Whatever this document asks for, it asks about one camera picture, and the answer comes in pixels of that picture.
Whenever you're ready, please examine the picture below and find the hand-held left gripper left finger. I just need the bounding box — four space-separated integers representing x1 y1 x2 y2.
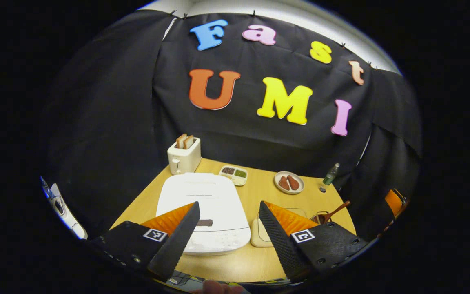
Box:
88 201 201 282

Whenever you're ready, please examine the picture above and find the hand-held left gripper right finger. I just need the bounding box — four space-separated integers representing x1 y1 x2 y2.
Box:
258 200 369 282

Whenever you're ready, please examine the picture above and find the brown wooden spoon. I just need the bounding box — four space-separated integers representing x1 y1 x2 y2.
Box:
316 200 351 224

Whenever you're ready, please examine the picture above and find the white rice cooker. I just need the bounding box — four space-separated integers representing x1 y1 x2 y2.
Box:
156 172 252 256

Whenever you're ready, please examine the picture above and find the small white plate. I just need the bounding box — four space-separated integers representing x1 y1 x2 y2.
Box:
274 171 305 194

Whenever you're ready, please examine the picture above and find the green glass bottle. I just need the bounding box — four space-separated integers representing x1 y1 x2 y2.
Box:
323 163 340 185

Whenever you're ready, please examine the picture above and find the white toaster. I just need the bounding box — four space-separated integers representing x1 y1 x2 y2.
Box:
167 137 202 175

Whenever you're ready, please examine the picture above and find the white divided dish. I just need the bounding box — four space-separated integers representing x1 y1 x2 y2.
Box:
219 165 248 187

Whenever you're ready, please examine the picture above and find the white device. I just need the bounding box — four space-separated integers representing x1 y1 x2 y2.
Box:
40 176 89 240

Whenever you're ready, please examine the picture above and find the black backdrop cloth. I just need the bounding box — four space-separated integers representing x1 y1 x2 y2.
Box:
41 9 423 241

